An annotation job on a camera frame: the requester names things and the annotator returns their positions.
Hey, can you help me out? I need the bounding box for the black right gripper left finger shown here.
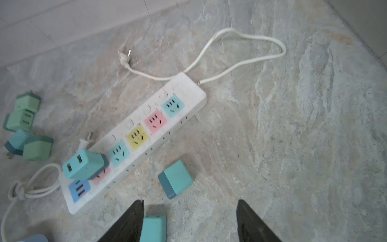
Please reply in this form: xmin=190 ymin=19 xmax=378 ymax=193
xmin=98 ymin=200 xmax=144 ymax=242

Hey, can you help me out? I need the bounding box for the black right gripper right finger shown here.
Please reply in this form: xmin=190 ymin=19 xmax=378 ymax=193
xmin=236 ymin=199 xmax=281 ymax=242

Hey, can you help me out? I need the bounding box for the teal charger cube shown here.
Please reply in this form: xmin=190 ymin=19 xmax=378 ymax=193
xmin=5 ymin=130 xmax=35 ymax=159
xmin=140 ymin=215 xmax=167 ymax=242
xmin=158 ymin=160 xmax=193 ymax=200
xmin=62 ymin=149 xmax=109 ymax=180

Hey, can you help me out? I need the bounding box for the blue round power cube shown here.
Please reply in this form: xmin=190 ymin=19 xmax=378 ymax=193
xmin=18 ymin=234 xmax=48 ymax=242

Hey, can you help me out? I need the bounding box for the white multicolour power strip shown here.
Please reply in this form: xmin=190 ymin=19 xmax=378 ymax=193
xmin=59 ymin=73 xmax=207 ymax=214

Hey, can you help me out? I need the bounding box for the white two-pin plug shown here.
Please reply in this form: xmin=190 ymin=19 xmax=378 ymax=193
xmin=77 ymin=132 xmax=94 ymax=152

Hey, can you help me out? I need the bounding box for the green charger cube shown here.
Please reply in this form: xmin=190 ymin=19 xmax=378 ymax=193
xmin=22 ymin=136 xmax=53 ymax=161
xmin=3 ymin=110 xmax=35 ymax=132
xmin=14 ymin=92 xmax=41 ymax=114

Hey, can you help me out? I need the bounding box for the teal charger cube by greens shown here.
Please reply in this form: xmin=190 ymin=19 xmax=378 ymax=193
xmin=5 ymin=130 xmax=35 ymax=159

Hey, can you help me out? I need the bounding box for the green charger cube middle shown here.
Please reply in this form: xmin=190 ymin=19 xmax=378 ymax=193
xmin=3 ymin=110 xmax=35 ymax=132

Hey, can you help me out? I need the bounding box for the green charger cube far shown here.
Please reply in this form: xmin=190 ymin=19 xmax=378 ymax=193
xmin=14 ymin=92 xmax=41 ymax=114

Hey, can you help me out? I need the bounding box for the white cable of blue cube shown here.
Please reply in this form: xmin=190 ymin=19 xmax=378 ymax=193
xmin=0 ymin=163 xmax=62 ymax=242

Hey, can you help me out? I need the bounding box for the white power strip cord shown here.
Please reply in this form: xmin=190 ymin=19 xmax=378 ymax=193
xmin=117 ymin=28 xmax=287 ymax=85

